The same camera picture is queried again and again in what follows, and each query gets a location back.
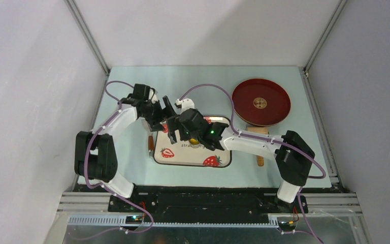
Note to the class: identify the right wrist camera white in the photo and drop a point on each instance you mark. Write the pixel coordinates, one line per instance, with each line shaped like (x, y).
(184, 104)

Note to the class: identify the aluminium frame rail front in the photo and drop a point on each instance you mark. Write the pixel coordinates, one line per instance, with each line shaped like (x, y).
(92, 209)

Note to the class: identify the strawberry pattern white tray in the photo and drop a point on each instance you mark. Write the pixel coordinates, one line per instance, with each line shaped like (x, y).
(184, 153)

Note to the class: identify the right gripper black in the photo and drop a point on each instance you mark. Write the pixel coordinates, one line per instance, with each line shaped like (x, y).
(173, 124)

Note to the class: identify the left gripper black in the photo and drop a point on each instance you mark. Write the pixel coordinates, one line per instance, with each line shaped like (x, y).
(155, 124)

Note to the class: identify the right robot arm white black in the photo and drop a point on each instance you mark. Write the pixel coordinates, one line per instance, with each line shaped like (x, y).
(293, 156)

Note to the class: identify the round red plate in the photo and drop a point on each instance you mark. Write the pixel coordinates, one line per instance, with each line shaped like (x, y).
(261, 102)

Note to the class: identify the yellow dough piece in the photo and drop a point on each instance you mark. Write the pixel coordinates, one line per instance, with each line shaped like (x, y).
(193, 141)

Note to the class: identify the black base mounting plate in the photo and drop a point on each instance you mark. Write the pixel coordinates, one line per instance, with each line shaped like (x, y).
(202, 205)

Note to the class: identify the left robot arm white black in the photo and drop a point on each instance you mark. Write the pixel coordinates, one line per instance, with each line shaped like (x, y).
(95, 152)

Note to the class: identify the metal scraper wooden handle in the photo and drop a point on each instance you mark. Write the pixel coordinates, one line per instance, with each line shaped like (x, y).
(151, 145)

